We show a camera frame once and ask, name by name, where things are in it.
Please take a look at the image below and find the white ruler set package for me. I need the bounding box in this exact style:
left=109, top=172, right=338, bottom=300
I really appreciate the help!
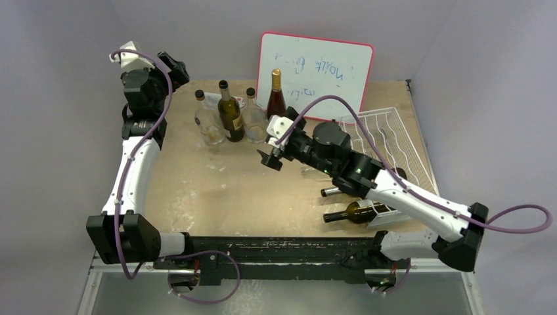
left=204, top=93, right=246, bottom=109

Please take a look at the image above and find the clear glass bottle black cap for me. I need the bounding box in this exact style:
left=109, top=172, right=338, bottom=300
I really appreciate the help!
left=242, top=87, right=268, bottom=143

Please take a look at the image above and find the brown wine bottle gold cap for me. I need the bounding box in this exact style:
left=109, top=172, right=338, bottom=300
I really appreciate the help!
left=267, top=68, right=286, bottom=121

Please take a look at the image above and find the olive bottle silver cap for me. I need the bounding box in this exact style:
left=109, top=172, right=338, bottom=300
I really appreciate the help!
left=217, top=80, right=244, bottom=142
left=321, top=187, right=343, bottom=198

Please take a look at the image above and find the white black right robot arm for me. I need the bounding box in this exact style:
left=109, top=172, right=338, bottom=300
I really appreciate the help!
left=260, top=108, right=488, bottom=272

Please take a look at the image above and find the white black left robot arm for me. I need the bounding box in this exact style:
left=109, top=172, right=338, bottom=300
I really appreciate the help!
left=86, top=48, right=196, bottom=268

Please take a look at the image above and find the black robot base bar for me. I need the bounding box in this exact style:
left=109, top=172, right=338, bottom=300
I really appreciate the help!
left=154, top=232, right=409, bottom=287

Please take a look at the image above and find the dark olive bottle rear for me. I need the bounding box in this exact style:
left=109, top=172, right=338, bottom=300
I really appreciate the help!
left=391, top=167, right=407, bottom=180

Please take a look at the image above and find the dark green bottle black cap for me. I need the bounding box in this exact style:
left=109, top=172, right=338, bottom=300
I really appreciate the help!
left=323, top=199, right=390, bottom=224

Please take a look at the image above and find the pink framed whiteboard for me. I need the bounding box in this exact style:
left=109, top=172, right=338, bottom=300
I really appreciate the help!
left=256, top=31, right=374, bottom=112

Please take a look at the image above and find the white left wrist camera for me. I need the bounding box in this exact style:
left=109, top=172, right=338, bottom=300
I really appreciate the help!
left=109, top=52, right=155, bottom=72

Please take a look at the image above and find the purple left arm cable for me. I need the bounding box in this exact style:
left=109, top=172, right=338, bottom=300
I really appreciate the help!
left=110, top=50, right=173, bottom=280

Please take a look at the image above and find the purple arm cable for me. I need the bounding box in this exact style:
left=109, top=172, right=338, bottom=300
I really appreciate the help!
left=275, top=95, right=554, bottom=235
left=110, top=50, right=173, bottom=280

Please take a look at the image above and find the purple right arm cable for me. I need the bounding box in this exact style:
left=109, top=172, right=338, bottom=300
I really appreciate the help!
left=275, top=95, right=554, bottom=235

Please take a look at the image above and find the white wire wine rack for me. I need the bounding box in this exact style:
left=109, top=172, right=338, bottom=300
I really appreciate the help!
left=339, top=108, right=438, bottom=229

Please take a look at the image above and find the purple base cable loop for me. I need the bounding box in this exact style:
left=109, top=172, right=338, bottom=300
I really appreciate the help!
left=167, top=249, right=242, bottom=306

